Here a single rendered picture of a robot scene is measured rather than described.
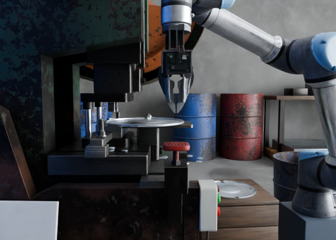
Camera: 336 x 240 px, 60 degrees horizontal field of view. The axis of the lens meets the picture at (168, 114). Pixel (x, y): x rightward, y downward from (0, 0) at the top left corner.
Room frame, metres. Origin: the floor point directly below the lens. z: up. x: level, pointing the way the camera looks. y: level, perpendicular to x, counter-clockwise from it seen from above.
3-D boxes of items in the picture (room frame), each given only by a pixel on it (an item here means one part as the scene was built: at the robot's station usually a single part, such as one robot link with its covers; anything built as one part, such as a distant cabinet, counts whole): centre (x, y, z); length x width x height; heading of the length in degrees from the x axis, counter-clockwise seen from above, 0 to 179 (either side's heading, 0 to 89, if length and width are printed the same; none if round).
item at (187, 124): (1.08, 0.04, 0.72); 0.25 x 0.14 x 0.14; 90
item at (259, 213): (1.59, -0.34, 0.18); 0.40 x 0.38 x 0.35; 96
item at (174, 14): (0.73, -0.02, 1.07); 0.08 x 0.08 x 0.05
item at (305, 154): (1.07, -0.55, 0.62); 0.13 x 0.12 x 0.14; 21
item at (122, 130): (1.08, 0.21, 0.76); 0.15 x 0.09 x 0.05; 0
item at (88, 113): (0.99, 0.27, 0.81); 0.02 x 0.02 x 0.14
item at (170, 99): (0.73, 0.00, 0.89); 0.06 x 0.03 x 0.09; 179
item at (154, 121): (1.08, 0.09, 0.78); 0.29 x 0.29 x 0.01
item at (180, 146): (0.75, -0.02, 0.72); 0.07 x 0.06 x 0.08; 90
